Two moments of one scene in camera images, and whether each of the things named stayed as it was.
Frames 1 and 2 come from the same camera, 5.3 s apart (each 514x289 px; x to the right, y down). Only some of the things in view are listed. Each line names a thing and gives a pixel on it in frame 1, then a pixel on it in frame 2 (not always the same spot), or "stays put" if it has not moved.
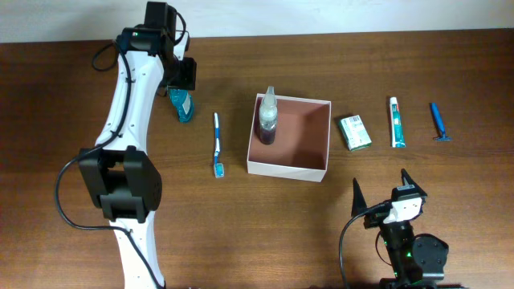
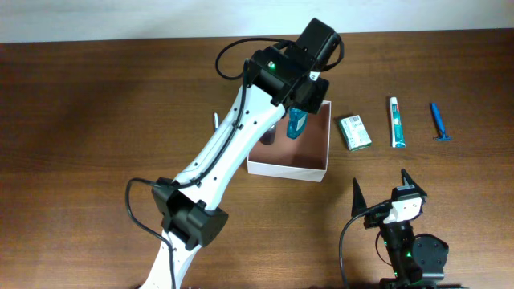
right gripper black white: [377, 213] stays put
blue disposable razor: [440, 124] stays put
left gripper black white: [183, 76] → [307, 96]
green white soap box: [354, 132] stays put
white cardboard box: [300, 150] stays put
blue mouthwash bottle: [183, 101] → [297, 121]
